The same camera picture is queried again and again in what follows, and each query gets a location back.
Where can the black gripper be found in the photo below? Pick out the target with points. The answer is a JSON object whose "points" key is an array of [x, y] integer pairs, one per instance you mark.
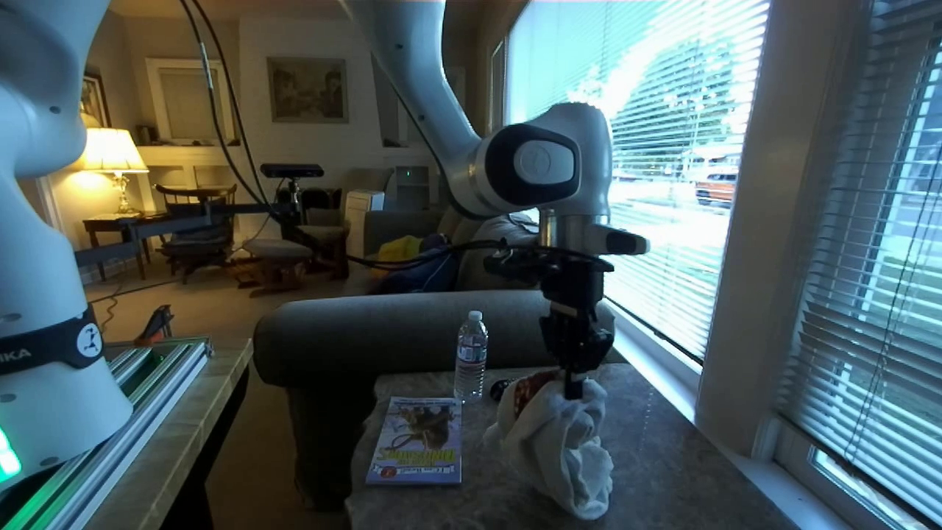
{"points": [[573, 327]]}

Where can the white red tea towel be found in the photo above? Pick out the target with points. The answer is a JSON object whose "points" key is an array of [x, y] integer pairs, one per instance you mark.
{"points": [[552, 443]]}

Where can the clear plastic water bottle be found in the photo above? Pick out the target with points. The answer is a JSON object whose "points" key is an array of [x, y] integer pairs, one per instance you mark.
{"points": [[473, 352]]}

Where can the colourful magazine book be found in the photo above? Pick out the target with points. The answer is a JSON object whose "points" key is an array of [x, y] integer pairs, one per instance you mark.
{"points": [[420, 443]]}

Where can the dark blue cushion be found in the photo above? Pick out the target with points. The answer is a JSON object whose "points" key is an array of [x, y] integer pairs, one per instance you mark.
{"points": [[432, 276]]}

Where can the yellow cushion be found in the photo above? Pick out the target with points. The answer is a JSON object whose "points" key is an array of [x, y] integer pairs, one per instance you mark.
{"points": [[398, 251]]}

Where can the grey fabric sofa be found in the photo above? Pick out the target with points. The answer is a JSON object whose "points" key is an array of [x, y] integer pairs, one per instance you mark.
{"points": [[329, 354]]}

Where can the white window blind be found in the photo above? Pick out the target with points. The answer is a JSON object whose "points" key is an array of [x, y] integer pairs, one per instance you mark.
{"points": [[676, 81]]}

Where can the dark wooden side table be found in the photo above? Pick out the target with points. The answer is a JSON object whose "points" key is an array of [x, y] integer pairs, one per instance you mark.
{"points": [[120, 237]]}

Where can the lit table lamp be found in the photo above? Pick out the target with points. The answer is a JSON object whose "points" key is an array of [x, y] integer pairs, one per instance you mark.
{"points": [[112, 153]]}

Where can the black camera on stand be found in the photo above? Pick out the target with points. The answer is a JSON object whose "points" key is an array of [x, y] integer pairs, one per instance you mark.
{"points": [[287, 206]]}

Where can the framed wall picture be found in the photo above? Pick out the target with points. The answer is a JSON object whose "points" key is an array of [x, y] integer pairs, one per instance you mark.
{"points": [[306, 89]]}

